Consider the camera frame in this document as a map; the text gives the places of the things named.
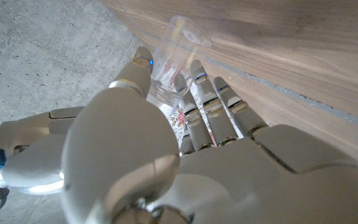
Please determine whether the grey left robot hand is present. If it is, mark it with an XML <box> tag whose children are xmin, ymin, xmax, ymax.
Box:
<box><xmin>60</xmin><ymin>45</ymin><xmax>358</xmax><ymax>224</ymax></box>

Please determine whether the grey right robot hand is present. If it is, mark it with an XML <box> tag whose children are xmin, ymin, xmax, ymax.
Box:
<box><xmin>0</xmin><ymin>106</ymin><xmax>85</xmax><ymax>156</ymax></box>

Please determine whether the clear medicine bottle white cap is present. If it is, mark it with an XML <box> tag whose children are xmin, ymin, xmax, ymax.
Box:
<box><xmin>146</xmin><ymin>14</ymin><xmax>213</xmax><ymax>119</ymax></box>

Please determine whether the floral backdrop cloth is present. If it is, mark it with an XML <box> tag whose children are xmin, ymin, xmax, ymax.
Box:
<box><xmin>168</xmin><ymin>107</ymin><xmax>188</xmax><ymax>147</ymax></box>

